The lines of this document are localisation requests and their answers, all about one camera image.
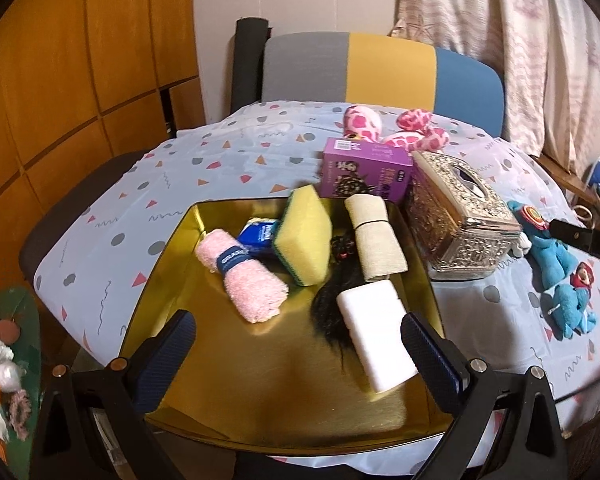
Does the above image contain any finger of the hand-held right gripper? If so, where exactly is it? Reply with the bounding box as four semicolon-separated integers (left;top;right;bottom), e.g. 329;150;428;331
550;219;600;257

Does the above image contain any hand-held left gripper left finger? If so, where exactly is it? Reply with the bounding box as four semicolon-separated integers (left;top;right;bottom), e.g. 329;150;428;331
30;310;197;480

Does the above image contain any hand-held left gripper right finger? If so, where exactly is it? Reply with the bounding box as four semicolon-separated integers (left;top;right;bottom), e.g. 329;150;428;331
401;312;571;480

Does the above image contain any red plush ornament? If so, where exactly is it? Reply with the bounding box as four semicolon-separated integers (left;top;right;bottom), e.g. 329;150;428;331
570;261;596;293

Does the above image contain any large blue plush doll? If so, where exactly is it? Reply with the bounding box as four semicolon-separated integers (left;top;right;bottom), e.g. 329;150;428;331
506;200;578;291

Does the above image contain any white sponge block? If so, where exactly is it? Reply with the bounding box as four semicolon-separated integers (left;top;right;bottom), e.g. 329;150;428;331
336;280;419;394

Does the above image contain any small blue plush elephant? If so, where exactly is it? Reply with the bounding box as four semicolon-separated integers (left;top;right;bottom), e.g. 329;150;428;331
547;285;598;340

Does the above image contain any gold tray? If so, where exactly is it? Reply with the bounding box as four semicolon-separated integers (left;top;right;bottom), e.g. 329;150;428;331
120;199;453;456

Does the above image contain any pink towel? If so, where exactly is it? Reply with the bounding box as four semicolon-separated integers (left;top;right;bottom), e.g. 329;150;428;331
196;229;290;324

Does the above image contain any black beaded wig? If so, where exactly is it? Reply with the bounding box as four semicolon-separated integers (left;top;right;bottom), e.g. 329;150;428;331
310;234;366;356

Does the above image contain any beige cloth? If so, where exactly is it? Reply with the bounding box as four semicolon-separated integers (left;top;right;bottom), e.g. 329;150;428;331
344;195;409;282

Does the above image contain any blue white packet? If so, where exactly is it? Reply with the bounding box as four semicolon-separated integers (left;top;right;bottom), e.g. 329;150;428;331
238;217;281;259

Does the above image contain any yellow green sponge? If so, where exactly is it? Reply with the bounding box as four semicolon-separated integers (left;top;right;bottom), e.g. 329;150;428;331
272;184;334;287

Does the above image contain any wooden side table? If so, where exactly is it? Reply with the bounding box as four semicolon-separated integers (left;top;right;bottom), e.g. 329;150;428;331
530;152;596;206

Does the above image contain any silver ornate tissue box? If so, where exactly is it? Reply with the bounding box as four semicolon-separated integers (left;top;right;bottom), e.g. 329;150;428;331
405;151;523;276

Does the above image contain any green glass side table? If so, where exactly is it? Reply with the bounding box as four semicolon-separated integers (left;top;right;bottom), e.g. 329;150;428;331
0;285;42;461

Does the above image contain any white crumpled plastic bag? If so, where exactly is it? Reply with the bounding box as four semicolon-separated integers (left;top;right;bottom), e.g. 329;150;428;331
0;337;23;391

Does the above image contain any dark chair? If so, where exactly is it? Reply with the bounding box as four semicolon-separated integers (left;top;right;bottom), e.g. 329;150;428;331
19;150;148;286

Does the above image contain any purple box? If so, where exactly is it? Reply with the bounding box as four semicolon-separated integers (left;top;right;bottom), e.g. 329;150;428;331
320;137;414;204

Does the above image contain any ship print curtain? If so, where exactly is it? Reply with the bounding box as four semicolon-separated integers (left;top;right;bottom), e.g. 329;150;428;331
390;0;600;161

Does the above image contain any pink spotted giraffe plush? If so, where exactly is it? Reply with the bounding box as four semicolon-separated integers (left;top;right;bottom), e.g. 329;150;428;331
342;105;451;153

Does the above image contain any grey yellow blue chair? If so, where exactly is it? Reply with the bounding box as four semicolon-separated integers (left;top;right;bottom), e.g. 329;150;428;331
262;32;505;138

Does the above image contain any black rolled mat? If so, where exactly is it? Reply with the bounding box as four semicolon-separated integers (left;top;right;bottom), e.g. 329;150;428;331
230;19;271;116

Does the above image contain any wooden wardrobe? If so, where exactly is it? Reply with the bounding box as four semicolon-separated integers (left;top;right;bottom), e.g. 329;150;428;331
0;0;201;241

